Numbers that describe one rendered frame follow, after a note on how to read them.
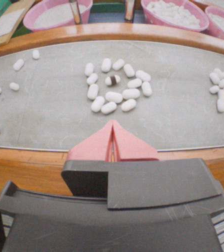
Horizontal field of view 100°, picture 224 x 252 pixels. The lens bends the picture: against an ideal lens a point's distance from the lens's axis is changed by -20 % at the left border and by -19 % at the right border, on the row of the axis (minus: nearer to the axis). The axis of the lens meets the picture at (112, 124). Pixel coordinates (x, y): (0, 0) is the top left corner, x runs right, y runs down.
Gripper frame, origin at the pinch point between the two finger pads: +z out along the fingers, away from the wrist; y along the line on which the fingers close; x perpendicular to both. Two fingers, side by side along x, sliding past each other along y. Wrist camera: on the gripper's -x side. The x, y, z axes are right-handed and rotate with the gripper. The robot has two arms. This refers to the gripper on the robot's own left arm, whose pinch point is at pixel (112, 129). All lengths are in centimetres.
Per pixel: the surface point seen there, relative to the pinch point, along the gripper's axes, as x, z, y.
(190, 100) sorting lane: 2.7, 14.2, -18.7
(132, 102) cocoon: 2.5, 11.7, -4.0
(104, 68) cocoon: -3.0, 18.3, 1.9
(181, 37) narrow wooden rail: -11.9, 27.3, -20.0
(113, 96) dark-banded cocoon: 1.6, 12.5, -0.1
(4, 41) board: -14.0, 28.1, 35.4
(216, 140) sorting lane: 9.0, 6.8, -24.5
